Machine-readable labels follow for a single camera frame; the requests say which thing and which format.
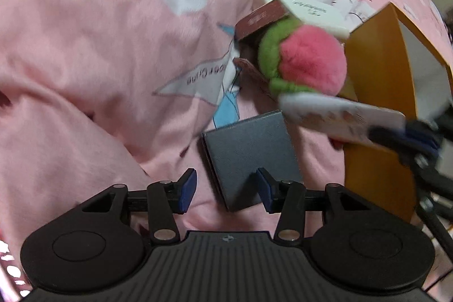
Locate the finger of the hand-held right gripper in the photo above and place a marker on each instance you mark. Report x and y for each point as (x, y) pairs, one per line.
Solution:
(387, 138)
(423, 132)

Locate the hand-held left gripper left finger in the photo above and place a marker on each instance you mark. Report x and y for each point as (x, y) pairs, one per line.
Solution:
(187, 190)

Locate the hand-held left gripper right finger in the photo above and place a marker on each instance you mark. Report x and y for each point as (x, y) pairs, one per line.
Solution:
(267, 190)

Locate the dark grey square box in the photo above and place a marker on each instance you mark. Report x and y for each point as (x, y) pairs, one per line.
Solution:
(247, 153)

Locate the white printed case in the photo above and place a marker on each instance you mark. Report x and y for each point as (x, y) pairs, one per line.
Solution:
(336, 118)

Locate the orange cardboard box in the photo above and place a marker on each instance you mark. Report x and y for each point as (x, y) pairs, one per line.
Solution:
(375, 68)

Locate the pink and green fluffy pompom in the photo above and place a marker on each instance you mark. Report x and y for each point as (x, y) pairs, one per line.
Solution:
(311, 58)

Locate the red patterned tag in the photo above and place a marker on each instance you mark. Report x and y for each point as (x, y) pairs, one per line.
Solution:
(248, 67)

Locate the white rectangular box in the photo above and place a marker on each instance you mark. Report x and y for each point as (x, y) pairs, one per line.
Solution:
(313, 10)

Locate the pink cloud-print duvet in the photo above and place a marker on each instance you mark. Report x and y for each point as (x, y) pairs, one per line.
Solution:
(106, 58)

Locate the small maroon box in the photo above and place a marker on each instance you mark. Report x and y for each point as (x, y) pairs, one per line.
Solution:
(262, 17)

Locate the dark printed cloth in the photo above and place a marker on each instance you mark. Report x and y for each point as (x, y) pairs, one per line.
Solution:
(12, 270)

